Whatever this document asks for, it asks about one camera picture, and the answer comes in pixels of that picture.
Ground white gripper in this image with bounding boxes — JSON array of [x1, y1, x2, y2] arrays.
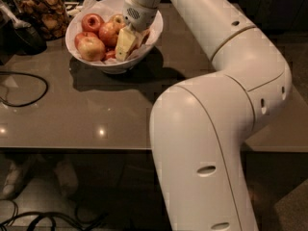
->
[[115, 0, 157, 62]]

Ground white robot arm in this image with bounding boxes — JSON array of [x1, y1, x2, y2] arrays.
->
[[123, 0, 292, 231]]

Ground small red apple bottom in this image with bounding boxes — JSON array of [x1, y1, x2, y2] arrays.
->
[[104, 50, 116, 61]]

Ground white ceramic bowl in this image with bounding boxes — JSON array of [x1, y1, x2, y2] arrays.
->
[[64, 0, 165, 75]]

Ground yellowish apple front left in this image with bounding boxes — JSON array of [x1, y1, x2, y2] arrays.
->
[[77, 37, 106, 62]]

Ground glass jar of dried chips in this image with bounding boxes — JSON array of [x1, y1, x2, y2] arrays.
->
[[13, 0, 69, 40]]

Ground right white shoe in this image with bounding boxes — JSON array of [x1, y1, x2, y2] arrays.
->
[[54, 159, 78, 196]]

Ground white shoe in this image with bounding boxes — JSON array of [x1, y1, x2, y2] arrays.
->
[[2, 159, 32, 199], [54, 159, 78, 196]]

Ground left white shoe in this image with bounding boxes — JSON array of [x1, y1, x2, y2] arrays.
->
[[2, 159, 32, 199]]

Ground black appliance with white handle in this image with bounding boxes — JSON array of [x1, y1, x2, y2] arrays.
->
[[0, 0, 47, 56]]

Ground black cable on table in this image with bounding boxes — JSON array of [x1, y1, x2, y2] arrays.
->
[[0, 70, 49, 108]]

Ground black cables on floor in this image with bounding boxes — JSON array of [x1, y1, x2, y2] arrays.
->
[[0, 199, 109, 231]]

